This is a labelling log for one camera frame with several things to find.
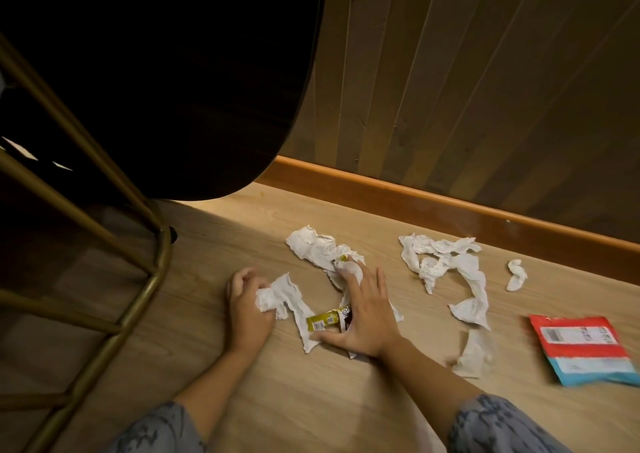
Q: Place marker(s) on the person's left hand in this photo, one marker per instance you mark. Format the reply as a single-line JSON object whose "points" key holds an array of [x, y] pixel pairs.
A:
{"points": [[245, 320]]}

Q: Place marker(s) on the person's right hand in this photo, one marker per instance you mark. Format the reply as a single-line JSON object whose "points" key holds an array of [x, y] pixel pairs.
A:
{"points": [[370, 325]]}

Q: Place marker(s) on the person's right thumb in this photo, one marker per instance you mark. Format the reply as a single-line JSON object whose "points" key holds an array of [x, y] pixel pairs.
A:
{"points": [[331, 338]]}

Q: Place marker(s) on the person's left fingers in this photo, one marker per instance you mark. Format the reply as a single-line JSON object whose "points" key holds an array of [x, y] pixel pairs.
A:
{"points": [[242, 282]]}

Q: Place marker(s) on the person's right middle finger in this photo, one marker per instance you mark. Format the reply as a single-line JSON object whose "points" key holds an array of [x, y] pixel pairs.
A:
{"points": [[369, 285]]}

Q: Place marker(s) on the long white tissue strip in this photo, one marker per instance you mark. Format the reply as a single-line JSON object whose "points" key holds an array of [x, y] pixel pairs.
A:
{"points": [[295, 307]]}

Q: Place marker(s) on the wide white tissue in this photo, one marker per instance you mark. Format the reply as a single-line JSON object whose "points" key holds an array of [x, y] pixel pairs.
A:
{"points": [[315, 247]]}

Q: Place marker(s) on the person's left forearm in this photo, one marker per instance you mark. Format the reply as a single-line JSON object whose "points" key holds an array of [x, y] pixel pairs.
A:
{"points": [[215, 382]]}

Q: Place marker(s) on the person's right forearm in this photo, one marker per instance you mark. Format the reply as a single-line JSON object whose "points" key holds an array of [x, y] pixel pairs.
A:
{"points": [[430, 377]]}

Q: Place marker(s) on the yellow snack wrapper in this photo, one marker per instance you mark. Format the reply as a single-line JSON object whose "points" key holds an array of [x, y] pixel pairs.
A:
{"points": [[322, 320]]}

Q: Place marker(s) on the large torn white tissue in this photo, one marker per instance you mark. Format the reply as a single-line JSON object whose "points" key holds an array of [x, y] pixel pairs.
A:
{"points": [[465, 277]]}

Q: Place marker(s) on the wooden baseboard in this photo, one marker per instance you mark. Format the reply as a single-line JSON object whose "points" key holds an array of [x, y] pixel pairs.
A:
{"points": [[450, 207]]}

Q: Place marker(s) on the flat white tissue piece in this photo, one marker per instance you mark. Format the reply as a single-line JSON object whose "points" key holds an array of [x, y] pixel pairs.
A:
{"points": [[475, 355]]}

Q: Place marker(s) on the small white tissue scrap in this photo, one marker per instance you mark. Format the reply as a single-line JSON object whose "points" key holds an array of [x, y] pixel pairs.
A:
{"points": [[516, 275]]}

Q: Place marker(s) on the grey patterned sleeve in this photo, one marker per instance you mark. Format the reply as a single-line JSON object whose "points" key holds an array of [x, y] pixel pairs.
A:
{"points": [[155, 430], [500, 425]]}

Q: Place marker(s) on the red and blue packet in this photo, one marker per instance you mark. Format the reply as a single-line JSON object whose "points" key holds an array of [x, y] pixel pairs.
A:
{"points": [[582, 347]]}

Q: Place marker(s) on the gold metal table frame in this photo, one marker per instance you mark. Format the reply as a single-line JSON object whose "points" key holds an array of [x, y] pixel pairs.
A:
{"points": [[125, 312]]}

